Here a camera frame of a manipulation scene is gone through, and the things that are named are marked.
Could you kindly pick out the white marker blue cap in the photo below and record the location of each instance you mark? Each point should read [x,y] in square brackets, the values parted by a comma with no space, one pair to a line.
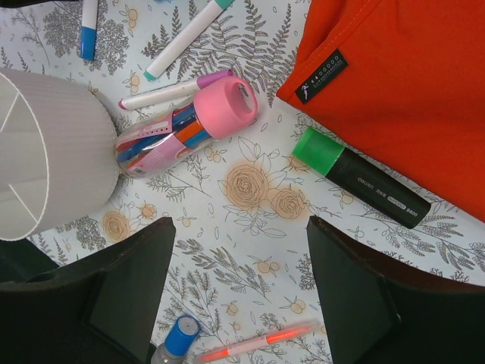
[88,29]

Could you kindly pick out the pink cap marker bottle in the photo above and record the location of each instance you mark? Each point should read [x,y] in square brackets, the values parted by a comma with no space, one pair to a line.
[220,110]

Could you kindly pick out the white round divided organizer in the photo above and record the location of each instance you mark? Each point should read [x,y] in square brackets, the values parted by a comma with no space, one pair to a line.
[57,158]

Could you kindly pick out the floral patterned table mat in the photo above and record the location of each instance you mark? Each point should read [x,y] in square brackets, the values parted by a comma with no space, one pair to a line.
[240,206]

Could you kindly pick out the blue cap grey glue stick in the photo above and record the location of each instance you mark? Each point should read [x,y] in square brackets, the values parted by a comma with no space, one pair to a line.
[178,341]

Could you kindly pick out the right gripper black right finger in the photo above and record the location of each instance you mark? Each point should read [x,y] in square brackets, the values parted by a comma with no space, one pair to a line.
[377,309]

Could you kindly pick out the orange thin pen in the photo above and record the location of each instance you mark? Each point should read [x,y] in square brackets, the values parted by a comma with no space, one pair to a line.
[259,342]

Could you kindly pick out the white marker purple cap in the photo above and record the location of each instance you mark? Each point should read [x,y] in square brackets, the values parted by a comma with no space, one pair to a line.
[175,91]

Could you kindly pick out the orange folded cloth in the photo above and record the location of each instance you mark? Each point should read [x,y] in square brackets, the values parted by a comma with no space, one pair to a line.
[403,82]

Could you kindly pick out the green cap black highlighter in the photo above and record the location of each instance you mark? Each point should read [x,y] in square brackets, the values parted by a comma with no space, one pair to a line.
[362,179]

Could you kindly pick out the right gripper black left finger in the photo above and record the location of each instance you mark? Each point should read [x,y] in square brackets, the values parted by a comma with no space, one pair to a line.
[100,309]

